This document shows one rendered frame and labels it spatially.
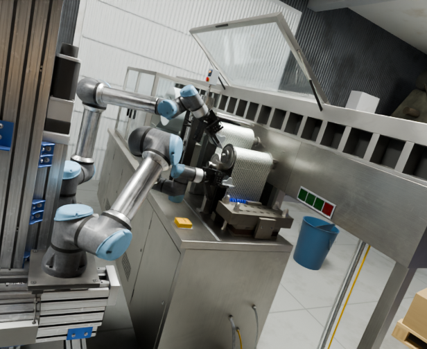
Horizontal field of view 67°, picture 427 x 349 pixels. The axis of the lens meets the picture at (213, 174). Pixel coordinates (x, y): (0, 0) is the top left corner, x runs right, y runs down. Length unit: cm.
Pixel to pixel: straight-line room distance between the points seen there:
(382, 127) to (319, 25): 474
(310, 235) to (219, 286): 223
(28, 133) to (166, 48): 362
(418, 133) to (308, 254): 265
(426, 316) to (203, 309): 213
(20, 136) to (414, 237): 142
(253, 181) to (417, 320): 209
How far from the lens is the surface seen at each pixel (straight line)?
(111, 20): 456
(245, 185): 179
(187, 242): 147
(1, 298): 130
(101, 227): 112
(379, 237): 145
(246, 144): 200
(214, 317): 182
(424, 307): 335
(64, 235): 119
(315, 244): 380
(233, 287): 175
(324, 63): 628
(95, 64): 451
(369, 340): 174
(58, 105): 132
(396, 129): 148
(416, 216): 138
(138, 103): 147
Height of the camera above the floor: 153
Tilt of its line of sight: 13 degrees down
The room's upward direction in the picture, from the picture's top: 16 degrees clockwise
